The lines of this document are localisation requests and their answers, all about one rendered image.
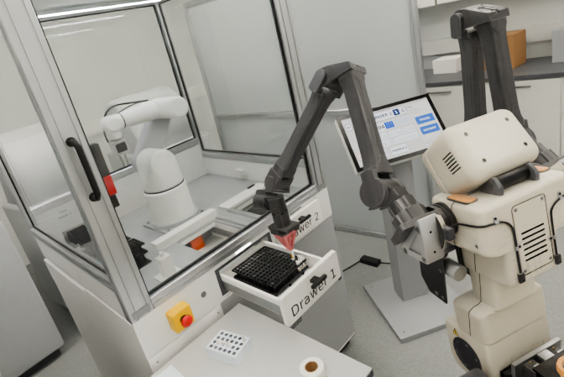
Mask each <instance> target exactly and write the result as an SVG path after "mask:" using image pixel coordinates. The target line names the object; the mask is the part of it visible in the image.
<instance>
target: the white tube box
mask: <svg viewBox="0 0 564 377"><path fill-rule="evenodd" d="M242 336H243V335H239V334H236V333H233V332H228V331H224V330H220V332H219V333H218V334H217V335H216V336H215V337H214V338H213V339H212V340H211V341H210V342H209V344H208V345H207V346H206V347H205V349H206V352H207V355H208V357H210V358H213V359H216V360H219V361H222V362H224V363H227V364H231V365H234V366H237V367H238V366H239V365H240V364H241V363H242V361H243V360H244V359H245V357H246V356H247V355H248V353H249V352H250V350H251V349H252V348H253V344H252V341H251V338H249V337H246V339H247V340H246V341H245V342H244V341H243V339H242ZM218 339H220V340H221V341H222V340H224V341H225V343H226V342H229V343H230V347H229V348H227V346H226V345H225V346H222V344H219V345H218V344H217V340H218Z"/></svg>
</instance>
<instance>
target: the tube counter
mask: <svg viewBox="0 0 564 377"><path fill-rule="evenodd" d="M408 123H413V122H412V120H411V118H410V115H408V116H405V117H402V118H396V119H393V120H390V121H387V122H384V123H378V124H377V127H378V130H379V132H381V131H384V130H387V129H391V128H396V127H399V126H402V125H405V124H408Z"/></svg>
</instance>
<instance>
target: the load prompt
mask: <svg viewBox="0 0 564 377"><path fill-rule="evenodd" d="M405 114H408V112H407V110H406V107H405V105H403V106H400V107H394V108H391V109H388V110H385V111H382V112H378V113H374V114H373V115H374V117H375V121H376V123H377V122H380V121H384V120H386V119H390V118H395V117H398V116H401V115H405Z"/></svg>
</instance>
